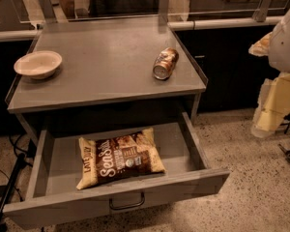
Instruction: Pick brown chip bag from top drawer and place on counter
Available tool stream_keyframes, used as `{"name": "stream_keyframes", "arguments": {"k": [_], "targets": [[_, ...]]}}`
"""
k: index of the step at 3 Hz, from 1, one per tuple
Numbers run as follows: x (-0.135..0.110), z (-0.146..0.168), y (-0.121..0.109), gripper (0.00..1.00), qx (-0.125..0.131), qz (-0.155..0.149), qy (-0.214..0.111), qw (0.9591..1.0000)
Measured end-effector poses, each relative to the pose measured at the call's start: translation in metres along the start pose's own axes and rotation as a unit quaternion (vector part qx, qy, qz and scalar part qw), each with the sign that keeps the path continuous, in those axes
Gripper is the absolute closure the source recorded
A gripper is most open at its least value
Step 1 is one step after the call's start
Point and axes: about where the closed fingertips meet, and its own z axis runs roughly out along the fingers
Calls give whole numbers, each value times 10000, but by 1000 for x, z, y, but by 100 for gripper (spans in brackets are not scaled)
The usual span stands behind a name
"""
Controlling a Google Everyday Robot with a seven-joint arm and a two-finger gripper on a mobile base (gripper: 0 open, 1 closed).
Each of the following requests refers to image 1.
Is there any orange soda can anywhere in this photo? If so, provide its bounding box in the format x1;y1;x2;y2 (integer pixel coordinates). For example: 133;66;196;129
153;47;179;80

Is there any black drawer handle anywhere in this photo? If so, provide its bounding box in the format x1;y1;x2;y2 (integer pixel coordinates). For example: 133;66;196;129
109;191;145;211

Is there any black floor cable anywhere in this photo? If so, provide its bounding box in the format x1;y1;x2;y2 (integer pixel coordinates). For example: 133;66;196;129
0;133;30;203

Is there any grey counter cabinet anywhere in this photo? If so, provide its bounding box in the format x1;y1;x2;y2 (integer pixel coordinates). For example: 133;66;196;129
8;20;206;139

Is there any grey rail with glass panel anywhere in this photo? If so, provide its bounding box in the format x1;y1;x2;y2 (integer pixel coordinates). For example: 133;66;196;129
0;0;290;42

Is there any white bowl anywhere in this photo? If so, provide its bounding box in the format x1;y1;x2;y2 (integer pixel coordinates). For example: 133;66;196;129
14;50;62;80

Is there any brown chip bag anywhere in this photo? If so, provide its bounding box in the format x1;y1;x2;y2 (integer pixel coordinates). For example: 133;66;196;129
76;128;165;189

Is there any grey open drawer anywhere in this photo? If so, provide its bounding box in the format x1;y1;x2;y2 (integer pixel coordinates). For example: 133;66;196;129
4;113;230;229

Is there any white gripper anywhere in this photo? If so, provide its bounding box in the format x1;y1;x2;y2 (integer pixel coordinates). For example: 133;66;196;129
248;9;290;138

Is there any black stand leg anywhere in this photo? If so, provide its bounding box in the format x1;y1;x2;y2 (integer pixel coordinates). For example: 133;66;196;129
0;154;25;222

